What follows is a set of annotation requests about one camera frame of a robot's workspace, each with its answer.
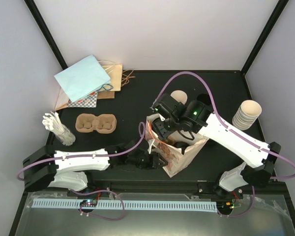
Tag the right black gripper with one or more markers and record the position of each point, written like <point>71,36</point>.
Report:
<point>162,132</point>

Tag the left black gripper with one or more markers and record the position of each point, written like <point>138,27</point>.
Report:
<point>154,162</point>

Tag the cream bear paper bag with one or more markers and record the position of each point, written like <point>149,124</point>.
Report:
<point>178,151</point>

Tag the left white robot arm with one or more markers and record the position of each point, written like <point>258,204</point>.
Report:
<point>47,167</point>

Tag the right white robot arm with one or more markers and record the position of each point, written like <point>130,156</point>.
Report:
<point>258,157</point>

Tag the stack of white cups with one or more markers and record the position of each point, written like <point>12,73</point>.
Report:
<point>246,115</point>

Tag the checkered paper bag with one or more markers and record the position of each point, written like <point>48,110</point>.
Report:
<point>88,102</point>

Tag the brown kraft paper bag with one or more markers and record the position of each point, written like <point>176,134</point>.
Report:
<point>106,92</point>

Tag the white plastic cutlery bunch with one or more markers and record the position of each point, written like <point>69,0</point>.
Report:
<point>52,123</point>

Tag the light blue paper bag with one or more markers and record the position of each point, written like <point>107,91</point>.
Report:
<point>82,78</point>

